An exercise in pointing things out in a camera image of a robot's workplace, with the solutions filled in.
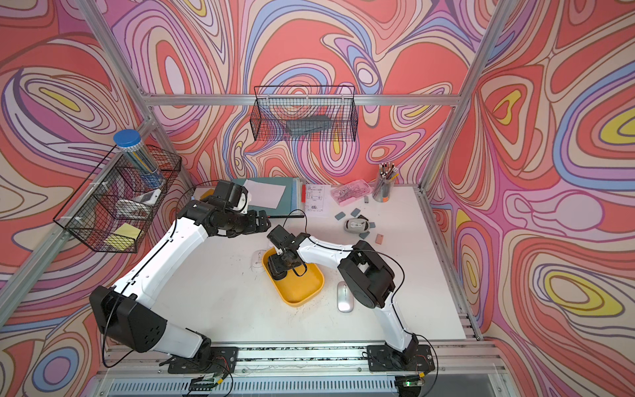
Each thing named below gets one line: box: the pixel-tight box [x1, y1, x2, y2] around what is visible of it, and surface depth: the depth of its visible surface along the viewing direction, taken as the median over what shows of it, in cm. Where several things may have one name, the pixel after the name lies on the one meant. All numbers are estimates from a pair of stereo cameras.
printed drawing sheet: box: [305, 183, 332, 215], surface depth 117 cm
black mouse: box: [343, 217, 370, 235], surface depth 103 cm
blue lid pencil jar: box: [113, 129, 165, 188], surface depth 76 cm
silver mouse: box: [336, 281, 355, 314], surface depth 87 cm
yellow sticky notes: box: [103, 222, 142, 251], surface depth 69 cm
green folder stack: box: [266, 176, 305, 218], surface depth 117 cm
